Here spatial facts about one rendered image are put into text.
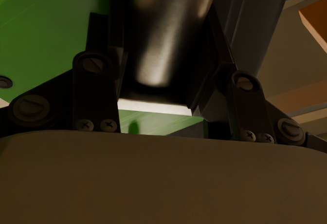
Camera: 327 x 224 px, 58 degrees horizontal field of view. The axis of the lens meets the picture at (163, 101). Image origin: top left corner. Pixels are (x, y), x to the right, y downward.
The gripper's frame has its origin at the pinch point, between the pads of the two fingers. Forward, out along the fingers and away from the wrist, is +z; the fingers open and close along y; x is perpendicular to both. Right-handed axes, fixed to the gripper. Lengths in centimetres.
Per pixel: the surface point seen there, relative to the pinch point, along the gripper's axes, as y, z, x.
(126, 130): 0.2, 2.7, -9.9
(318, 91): 205, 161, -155
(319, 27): 41, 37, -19
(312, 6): 44, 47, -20
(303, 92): 198, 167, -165
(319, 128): 302, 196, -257
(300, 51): 372, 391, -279
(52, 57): -4.7, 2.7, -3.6
